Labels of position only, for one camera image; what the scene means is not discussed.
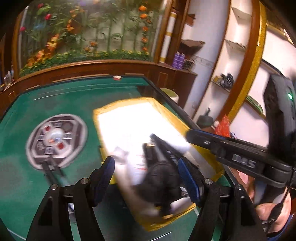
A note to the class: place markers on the small red round item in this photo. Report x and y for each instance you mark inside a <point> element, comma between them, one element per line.
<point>117,77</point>

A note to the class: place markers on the person's right hand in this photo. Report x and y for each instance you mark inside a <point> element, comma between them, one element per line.
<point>263,211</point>

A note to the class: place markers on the brown woven basket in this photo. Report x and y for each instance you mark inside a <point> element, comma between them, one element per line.
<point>192,45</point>

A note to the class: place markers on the artificial plant display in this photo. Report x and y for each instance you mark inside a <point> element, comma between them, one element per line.
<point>92,34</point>

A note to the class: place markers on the black item on shelf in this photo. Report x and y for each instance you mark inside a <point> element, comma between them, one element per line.
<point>225,80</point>

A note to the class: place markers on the round table control panel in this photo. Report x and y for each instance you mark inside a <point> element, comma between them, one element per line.
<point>69,129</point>

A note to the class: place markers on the purple bottle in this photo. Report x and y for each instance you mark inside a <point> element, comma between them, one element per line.
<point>177,60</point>
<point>182,62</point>

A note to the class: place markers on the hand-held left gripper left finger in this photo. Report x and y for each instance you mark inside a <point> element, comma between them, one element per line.
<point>104,178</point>

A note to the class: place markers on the person's right forearm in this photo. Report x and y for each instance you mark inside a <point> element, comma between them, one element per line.
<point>278,234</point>

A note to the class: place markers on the black round lid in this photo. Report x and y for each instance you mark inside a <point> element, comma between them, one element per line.
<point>159,180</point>

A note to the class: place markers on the red plastic bag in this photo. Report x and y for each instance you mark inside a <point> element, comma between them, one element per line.
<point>223,126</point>

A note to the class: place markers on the white bin with green lid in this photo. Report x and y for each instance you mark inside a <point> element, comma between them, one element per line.
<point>170,93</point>

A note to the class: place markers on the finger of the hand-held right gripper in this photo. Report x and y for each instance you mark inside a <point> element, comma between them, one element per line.
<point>165,148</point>
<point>208,142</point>

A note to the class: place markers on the white round plastic bottle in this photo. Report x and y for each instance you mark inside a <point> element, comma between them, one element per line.
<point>129,183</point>

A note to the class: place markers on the dark teapot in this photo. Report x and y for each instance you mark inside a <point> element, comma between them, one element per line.
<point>205,119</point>

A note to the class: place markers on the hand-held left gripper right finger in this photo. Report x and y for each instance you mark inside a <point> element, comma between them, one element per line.
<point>188,180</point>

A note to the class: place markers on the white and gold column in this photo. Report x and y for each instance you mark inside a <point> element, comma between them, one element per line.
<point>168,34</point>

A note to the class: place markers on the yellow-rimmed white tray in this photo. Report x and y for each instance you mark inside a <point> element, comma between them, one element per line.
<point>129,120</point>

